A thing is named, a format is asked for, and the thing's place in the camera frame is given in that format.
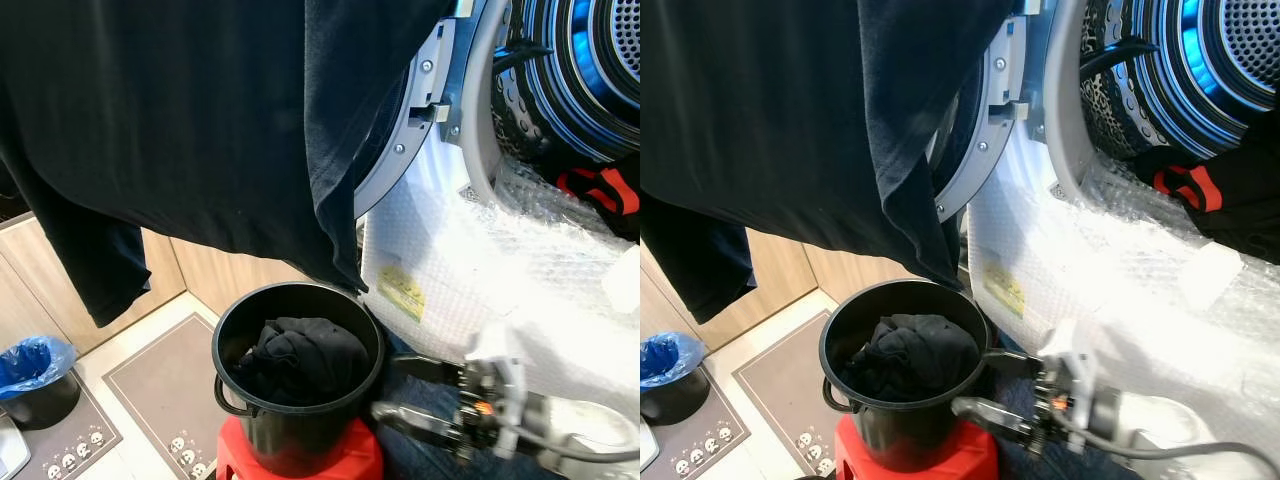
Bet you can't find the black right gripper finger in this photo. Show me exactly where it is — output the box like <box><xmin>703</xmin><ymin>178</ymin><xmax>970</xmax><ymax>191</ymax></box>
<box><xmin>950</xmin><ymin>397</ymin><xmax>1039</xmax><ymax>443</ymax></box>
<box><xmin>985</xmin><ymin>348</ymin><xmax>1046</xmax><ymax>383</ymax></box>
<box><xmin>393</xmin><ymin>353</ymin><xmax>463</xmax><ymax>386</ymax></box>
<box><xmin>370</xmin><ymin>400</ymin><xmax>456</xmax><ymax>446</ymax></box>

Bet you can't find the white washing machine body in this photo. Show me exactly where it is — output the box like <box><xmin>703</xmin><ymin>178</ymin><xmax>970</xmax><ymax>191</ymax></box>
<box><xmin>355</xmin><ymin>0</ymin><xmax>641</xmax><ymax>421</ymax></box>
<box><xmin>960</xmin><ymin>0</ymin><xmax>1280</xmax><ymax>480</ymax></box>

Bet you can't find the grey washing machine door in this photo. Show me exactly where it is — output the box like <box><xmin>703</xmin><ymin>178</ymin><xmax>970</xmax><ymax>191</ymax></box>
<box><xmin>930</xmin><ymin>0</ymin><xmax>1041</xmax><ymax>223</ymax></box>
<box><xmin>352</xmin><ymin>0</ymin><xmax>479</xmax><ymax>221</ymax></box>

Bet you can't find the steel washing machine drum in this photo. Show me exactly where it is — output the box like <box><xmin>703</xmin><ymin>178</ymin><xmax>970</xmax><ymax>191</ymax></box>
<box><xmin>490</xmin><ymin>0</ymin><xmax>641</xmax><ymax>166</ymax></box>
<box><xmin>1080</xmin><ymin>0</ymin><xmax>1280</xmax><ymax>161</ymax></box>

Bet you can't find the yellow energy label sticker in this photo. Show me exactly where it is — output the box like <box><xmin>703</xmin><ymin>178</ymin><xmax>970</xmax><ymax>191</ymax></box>
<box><xmin>378</xmin><ymin>262</ymin><xmax>429</xmax><ymax>323</ymax></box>
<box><xmin>985</xmin><ymin>262</ymin><xmax>1026</xmax><ymax>319</ymax></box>

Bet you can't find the black plastic bucket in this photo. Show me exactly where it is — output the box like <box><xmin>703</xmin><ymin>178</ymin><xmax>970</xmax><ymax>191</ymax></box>
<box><xmin>212</xmin><ymin>282</ymin><xmax>386</xmax><ymax>479</ymax></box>
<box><xmin>818</xmin><ymin>278</ymin><xmax>993</xmax><ymax>471</ymax></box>

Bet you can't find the clear bubble wrap sheet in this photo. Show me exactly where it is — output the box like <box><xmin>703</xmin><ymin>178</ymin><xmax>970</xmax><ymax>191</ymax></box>
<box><xmin>965</xmin><ymin>150</ymin><xmax>1280</xmax><ymax>480</ymax></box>
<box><xmin>360</xmin><ymin>150</ymin><xmax>641</xmax><ymax>421</ymax></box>

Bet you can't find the red plastic stool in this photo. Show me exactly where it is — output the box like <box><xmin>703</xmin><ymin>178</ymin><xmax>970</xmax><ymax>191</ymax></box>
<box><xmin>835</xmin><ymin>415</ymin><xmax>1001</xmax><ymax>480</ymax></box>
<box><xmin>217</xmin><ymin>415</ymin><xmax>384</xmax><ymax>480</ymax></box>

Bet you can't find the white paper patch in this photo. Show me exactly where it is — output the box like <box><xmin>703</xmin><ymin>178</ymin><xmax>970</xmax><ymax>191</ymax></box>
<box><xmin>1178</xmin><ymin>240</ymin><xmax>1244</xmax><ymax>313</ymax></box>
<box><xmin>600</xmin><ymin>245</ymin><xmax>641</xmax><ymax>316</ymax></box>

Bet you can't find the blue plastic bin bag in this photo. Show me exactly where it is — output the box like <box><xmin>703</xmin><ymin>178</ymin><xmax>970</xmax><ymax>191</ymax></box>
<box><xmin>0</xmin><ymin>336</ymin><xmax>78</xmax><ymax>401</ymax></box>
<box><xmin>640</xmin><ymin>332</ymin><xmax>706</xmax><ymax>391</ymax></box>

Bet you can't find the small black waste bin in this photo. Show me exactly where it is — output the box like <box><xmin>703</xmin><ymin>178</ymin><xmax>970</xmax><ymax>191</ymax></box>
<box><xmin>640</xmin><ymin>370</ymin><xmax>709</xmax><ymax>426</ymax></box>
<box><xmin>0</xmin><ymin>370</ymin><xmax>81</xmax><ymax>431</ymax></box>

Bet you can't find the grey skull print floor mat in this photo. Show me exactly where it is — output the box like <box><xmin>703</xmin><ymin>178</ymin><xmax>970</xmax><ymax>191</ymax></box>
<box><xmin>640</xmin><ymin>370</ymin><xmax>739</xmax><ymax>480</ymax></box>
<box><xmin>102</xmin><ymin>313</ymin><xmax>236</xmax><ymax>480</ymax></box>
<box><xmin>732</xmin><ymin>335</ymin><xmax>841</xmax><ymax>480</ymax></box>
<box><xmin>0</xmin><ymin>375</ymin><xmax>123</xmax><ymax>480</ymax></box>

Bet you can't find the light wooden cabinet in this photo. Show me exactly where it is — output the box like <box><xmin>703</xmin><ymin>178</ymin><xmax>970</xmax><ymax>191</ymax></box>
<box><xmin>640</xmin><ymin>225</ymin><xmax>936</xmax><ymax>351</ymax></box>
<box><xmin>0</xmin><ymin>212</ymin><xmax>311</xmax><ymax>356</ymax></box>

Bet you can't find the black garment with red stripes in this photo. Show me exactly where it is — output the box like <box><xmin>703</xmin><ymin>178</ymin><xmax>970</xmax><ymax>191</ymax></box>
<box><xmin>540</xmin><ymin>150</ymin><xmax>641</xmax><ymax>241</ymax></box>
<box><xmin>1130</xmin><ymin>120</ymin><xmax>1280</xmax><ymax>251</ymax></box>

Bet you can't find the grey rubber door gasket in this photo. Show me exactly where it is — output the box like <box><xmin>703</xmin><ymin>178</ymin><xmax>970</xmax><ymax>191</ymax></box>
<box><xmin>1040</xmin><ymin>0</ymin><xmax>1111</xmax><ymax>201</ymax></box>
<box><xmin>455</xmin><ymin>0</ymin><xmax>523</xmax><ymax>206</ymax></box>

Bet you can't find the black hanging T-shirt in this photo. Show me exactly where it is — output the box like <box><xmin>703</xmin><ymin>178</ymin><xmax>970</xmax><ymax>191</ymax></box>
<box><xmin>0</xmin><ymin>0</ymin><xmax>456</xmax><ymax>329</ymax></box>
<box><xmin>640</xmin><ymin>0</ymin><xmax>1016</xmax><ymax>326</ymax></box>

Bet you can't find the black countertop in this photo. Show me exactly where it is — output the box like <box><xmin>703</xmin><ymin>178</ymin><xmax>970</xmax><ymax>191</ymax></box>
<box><xmin>0</xmin><ymin>190</ymin><xmax>34</xmax><ymax>229</ymax></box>

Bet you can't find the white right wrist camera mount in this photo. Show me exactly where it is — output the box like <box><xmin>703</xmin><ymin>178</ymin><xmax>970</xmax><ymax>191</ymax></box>
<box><xmin>1040</xmin><ymin>318</ymin><xmax>1101</xmax><ymax>441</ymax></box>
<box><xmin>465</xmin><ymin>322</ymin><xmax>529</xmax><ymax>459</ymax></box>

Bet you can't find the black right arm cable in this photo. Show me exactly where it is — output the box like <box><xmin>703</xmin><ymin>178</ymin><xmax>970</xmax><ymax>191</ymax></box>
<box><xmin>1060</xmin><ymin>410</ymin><xmax>1280</xmax><ymax>461</ymax></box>
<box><xmin>505</xmin><ymin>425</ymin><xmax>641</xmax><ymax>467</ymax></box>

